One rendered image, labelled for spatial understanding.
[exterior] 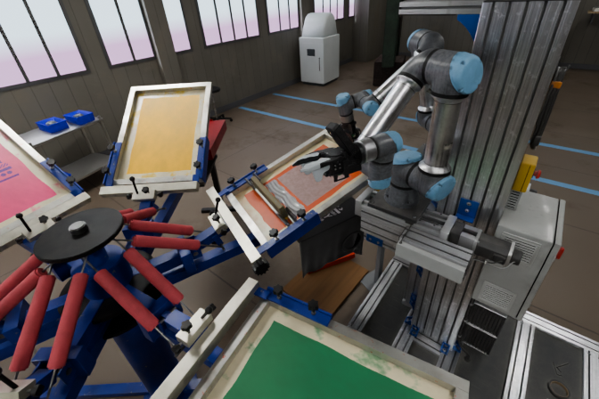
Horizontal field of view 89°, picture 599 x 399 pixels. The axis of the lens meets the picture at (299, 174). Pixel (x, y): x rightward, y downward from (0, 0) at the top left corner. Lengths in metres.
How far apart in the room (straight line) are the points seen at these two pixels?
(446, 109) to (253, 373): 1.12
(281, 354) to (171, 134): 1.53
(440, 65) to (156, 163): 1.71
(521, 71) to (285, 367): 1.29
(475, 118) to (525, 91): 0.17
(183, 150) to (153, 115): 0.39
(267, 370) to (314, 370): 0.16
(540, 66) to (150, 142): 2.06
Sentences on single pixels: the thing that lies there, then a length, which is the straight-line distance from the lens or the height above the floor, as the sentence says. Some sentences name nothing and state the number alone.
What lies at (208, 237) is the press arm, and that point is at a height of 1.06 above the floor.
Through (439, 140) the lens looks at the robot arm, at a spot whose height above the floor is 1.62.
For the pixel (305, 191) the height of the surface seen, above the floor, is 1.13.
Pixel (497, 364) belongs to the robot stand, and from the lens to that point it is 2.33.
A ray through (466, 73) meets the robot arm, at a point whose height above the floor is 1.85.
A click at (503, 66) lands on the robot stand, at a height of 1.83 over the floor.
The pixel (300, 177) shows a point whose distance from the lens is 1.80.
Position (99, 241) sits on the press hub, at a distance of 1.41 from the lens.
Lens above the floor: 2.10
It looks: 32 degrees down
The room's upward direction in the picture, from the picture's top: 4 degrees counter-clockwise
